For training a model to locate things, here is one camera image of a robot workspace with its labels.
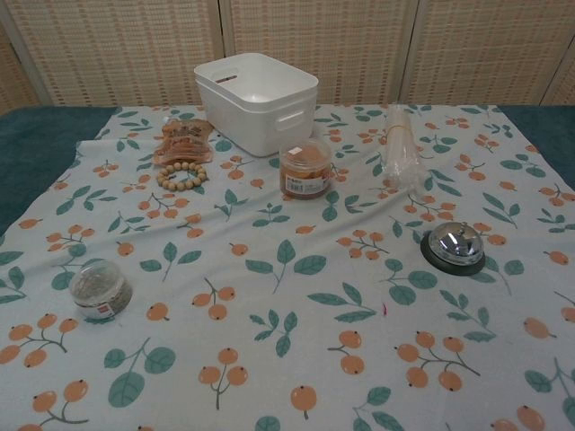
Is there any wooden bead bracelet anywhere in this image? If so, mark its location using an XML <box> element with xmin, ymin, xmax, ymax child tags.
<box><xmin>155</xmin><ymin>163</ymin><xmax>208</xmax><ymax>189</ymax></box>

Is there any silver desk call bell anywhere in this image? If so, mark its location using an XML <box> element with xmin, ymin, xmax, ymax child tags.
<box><xmin>420</xmin><ymin>223</ymin><xmax>487</xmax><ymax>274</ymax></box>

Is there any clear jar with orange contents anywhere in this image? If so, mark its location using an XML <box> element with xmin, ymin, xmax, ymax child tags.
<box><xmin>279</xmin><ymin>144</ymin><xmax>331</xmax><ymax>199</ymax></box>

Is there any white plastic storage bin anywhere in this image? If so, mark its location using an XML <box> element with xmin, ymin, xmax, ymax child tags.
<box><xmin>193</xmin><ymin>52</ymin><xmax>319</xmax><ymax>159</ymax></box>

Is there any woven folding screen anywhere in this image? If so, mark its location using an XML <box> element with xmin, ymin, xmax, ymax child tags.
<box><xmin>0</xmin><ymin>0</ymin><xmax>575</xmax><ymax>117</ymax></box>

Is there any clear jar of pins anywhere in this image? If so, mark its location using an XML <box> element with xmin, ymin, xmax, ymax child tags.
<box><xmin>69</xmin><ymin>258</ymin><xmax>134</xmax><ymax>321</ymax></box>

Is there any orange snack packet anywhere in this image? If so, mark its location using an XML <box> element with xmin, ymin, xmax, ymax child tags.
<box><xmin>153</xmin><ymin>118</ymin><xmax>214</xmax><ymax>166</ymax></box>

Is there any fruit print tablecloth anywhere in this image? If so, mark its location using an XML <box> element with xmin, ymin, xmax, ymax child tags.
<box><xmin>0</xmin><ymin>103</ymin><xmax>575</xmax><ymax>431</ymax></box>

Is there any clear bag of straws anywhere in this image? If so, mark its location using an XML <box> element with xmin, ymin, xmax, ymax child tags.
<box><xmin>382</xmin><ymin>103</ymin><xmax>426</xmax><ymax>198</ymax></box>

